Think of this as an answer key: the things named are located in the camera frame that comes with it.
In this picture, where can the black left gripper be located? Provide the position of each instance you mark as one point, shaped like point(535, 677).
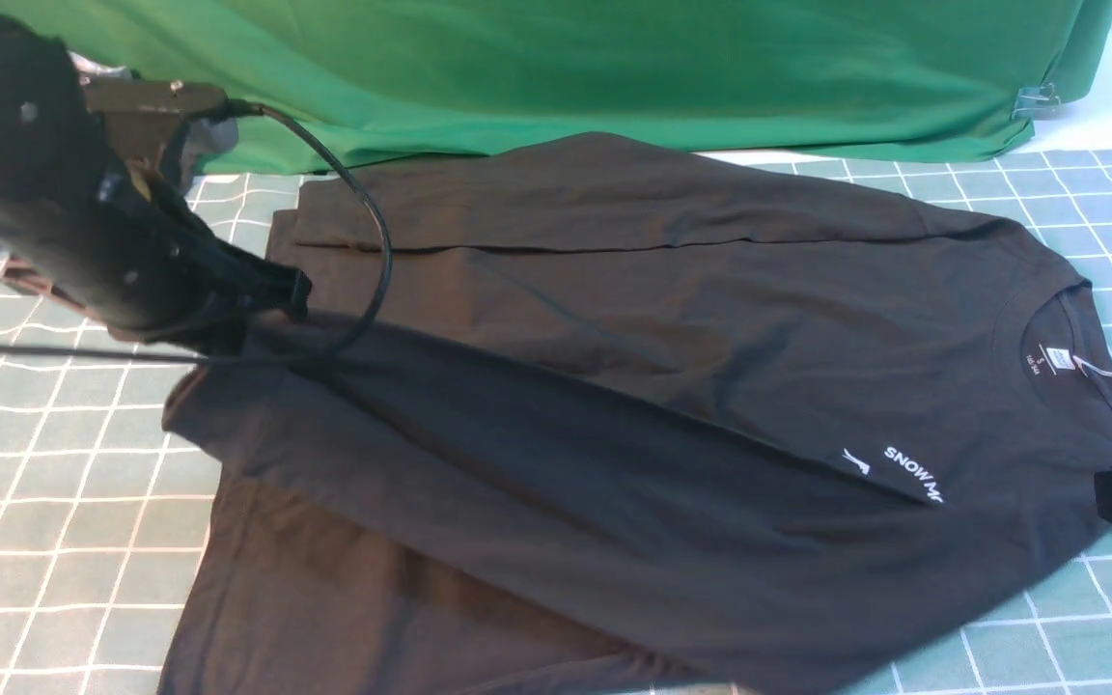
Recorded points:
point(128, 248)

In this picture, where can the dark gray long-sleeve shirt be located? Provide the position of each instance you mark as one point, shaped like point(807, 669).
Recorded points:
point(634, 416)

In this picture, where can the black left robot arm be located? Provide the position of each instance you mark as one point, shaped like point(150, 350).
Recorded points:
point(45, 124)

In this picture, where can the green backdrop cloth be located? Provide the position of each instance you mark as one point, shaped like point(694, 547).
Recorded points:
point(921, 81)

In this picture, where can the crumpled dark gray garment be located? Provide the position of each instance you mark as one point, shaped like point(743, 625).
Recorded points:
point(24, 279)

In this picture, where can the teal checkered tablecloth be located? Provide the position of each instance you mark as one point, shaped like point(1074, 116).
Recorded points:
point(103, 517)

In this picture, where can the silver binder clip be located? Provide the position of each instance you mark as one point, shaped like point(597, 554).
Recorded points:
point(1036, 102)

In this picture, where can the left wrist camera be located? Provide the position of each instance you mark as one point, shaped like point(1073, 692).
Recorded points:
point(163, 127)

